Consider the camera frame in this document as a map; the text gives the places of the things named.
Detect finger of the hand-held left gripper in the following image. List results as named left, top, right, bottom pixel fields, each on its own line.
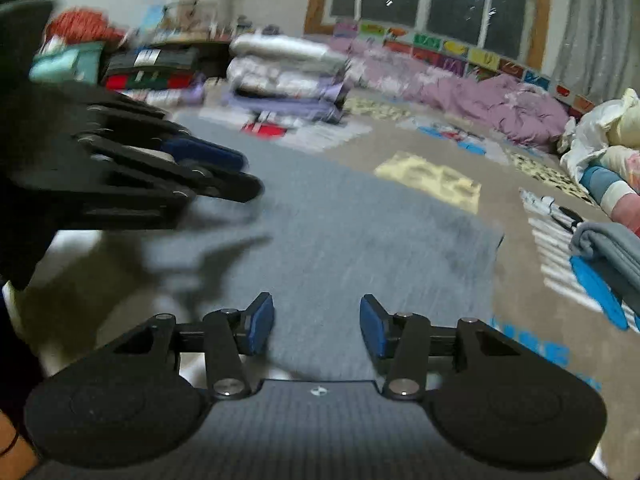
left=75, top=134, right=265, bottom=205
left=87, top=105, right=249, bottom=173

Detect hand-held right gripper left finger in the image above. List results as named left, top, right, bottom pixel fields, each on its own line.
left=107, top=292, right=275, bottom=401

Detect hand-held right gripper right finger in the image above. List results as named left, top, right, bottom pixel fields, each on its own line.
left=361, top=294, right=531, bottom=401

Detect grey knit pants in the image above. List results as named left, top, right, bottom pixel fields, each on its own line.
left=100, top=109, right=506, bottom=386

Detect person's left forearm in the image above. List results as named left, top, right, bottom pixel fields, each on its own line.
left=0, top=409, right=40, bottom=480

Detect purple folded garment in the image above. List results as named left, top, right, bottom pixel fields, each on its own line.
left=221, top=84, right=352, bottom=125

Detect red green folded garment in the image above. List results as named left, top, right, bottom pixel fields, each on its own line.
left=104, top=72, right=197, bottom=93

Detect white quilted folded garment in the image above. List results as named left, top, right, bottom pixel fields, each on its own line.
left=226, top=57, right=352, bottom=98

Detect teal starred folded garment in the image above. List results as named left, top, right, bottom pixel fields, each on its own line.
left=29, top=42, right=105, bottom=85

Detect black striped folded sweater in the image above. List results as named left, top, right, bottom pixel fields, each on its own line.
left=102, top=46, right=202, bottom=77

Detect desk clutter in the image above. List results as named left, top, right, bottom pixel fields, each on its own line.
left=139, top=0, right=282, bottom=45

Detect red patterned cloth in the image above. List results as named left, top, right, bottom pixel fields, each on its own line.
left=46, top=6, right=123, bottom=46

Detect printed cartoon blanket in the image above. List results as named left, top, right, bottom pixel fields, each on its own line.
left=0, top=80, right=640, bottom=480

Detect purple floral quilt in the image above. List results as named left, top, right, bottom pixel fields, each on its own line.
left=320, top=35, right=574, bottom=150

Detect grey folded garment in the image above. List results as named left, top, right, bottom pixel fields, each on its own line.
left=569, top=221, right=640, bottom=303

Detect blue white red quilt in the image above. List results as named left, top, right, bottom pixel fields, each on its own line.
left=579, top=164, right=640, bottom=238

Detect colourful picture headboard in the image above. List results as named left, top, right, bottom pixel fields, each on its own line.
left=331, top=18, right=597, bottom=112

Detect white crumpled quilt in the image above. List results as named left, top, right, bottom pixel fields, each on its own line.
left=557, top=99, right=640, bottom=183

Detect cream yellow quilt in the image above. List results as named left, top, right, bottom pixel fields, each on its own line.
left=606, top=88, right=640, bottom=150

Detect grey curtain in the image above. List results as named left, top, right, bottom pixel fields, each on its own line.
left=541, top=0, right=640, bottom=113

